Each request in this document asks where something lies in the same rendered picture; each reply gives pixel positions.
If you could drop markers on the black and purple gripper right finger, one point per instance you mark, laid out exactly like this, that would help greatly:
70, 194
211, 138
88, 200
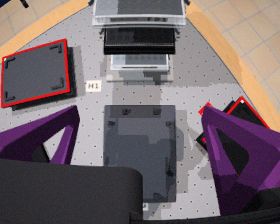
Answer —
262, 170

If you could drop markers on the light grey microplate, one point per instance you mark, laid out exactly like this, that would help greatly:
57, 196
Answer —
138, 14
139, 63

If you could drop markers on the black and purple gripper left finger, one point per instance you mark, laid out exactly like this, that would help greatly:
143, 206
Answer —
18, 143

